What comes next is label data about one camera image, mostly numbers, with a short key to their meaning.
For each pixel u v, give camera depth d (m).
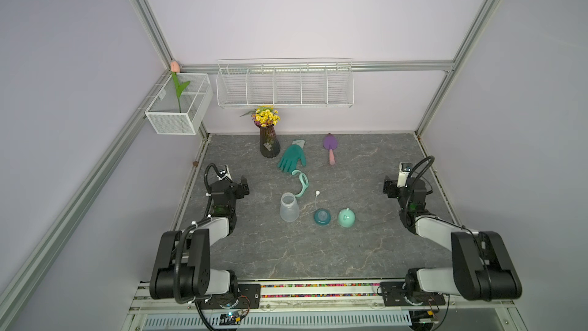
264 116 0.94
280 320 1.58
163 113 0.79
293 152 1.12
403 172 0.79
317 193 0.97
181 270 0.40
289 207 0.82
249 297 0.73
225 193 0.69
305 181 1.01
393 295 0.73
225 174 0.77
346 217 0.87
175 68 0.89
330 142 1.20
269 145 1.05
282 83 1.00
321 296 0.75
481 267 0.43
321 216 0.89
